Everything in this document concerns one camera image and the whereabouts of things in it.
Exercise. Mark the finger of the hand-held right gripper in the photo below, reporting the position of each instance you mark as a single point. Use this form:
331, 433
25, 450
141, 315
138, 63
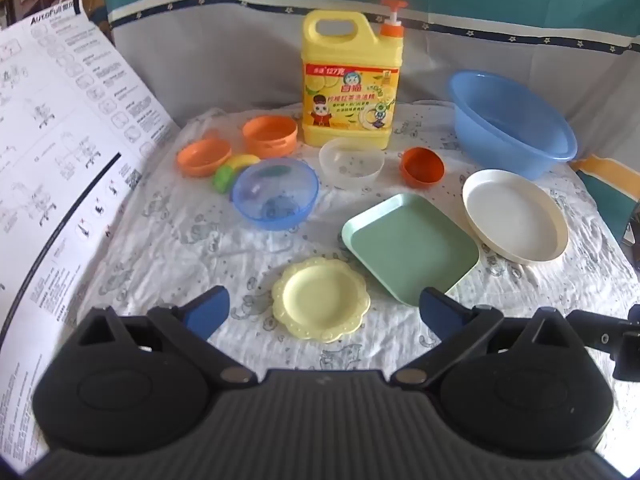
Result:
595, 332

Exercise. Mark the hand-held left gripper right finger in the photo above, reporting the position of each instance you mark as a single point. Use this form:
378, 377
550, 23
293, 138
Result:
441, 310

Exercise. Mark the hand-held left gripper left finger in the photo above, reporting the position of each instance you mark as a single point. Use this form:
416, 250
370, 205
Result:
207, 308

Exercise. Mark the green square plate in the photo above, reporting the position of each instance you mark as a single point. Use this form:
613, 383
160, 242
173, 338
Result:
410, 247

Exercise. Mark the yellow scalloped plate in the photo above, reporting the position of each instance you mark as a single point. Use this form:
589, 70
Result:
320, 300

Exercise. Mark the white round plate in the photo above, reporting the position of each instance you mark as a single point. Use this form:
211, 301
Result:
512, 217

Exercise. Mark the blue transparent bowl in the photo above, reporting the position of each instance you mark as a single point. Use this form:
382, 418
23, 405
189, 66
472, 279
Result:
300, 200

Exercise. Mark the clear plastic bowl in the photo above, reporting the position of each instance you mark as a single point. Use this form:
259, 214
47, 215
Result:
350, 167

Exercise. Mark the white printed cloth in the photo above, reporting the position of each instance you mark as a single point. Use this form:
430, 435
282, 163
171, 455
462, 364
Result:
175, 240

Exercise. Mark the light green toy vegetable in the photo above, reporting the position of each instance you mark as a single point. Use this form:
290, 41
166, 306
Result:
224, 180

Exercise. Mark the small orange bowl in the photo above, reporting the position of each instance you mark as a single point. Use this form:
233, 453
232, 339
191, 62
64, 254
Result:
422, 167

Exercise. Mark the teal cushion with yellow stripe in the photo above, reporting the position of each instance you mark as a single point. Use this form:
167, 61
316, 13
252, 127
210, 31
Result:
607, 185

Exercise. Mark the yellow toy banana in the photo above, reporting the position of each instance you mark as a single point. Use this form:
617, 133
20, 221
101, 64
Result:
240, 161

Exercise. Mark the orange toy pan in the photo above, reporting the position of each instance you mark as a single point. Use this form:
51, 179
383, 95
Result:
202, 157

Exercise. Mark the dark green toy cucumber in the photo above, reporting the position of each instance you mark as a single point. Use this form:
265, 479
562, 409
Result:
272, 171

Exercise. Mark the orange toy pot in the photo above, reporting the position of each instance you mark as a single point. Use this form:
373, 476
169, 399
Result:
270, 135

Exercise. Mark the blue plastic basin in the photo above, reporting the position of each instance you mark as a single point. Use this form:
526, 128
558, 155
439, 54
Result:
505, 120

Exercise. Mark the white printed instruction sheet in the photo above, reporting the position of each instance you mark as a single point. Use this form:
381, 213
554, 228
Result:
55, 160

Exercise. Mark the yellow dish soap jug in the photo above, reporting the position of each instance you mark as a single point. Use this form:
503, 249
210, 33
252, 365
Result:
350, 85

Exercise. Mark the grey fabric rail star trim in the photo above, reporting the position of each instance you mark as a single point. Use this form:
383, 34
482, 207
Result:
225, 60

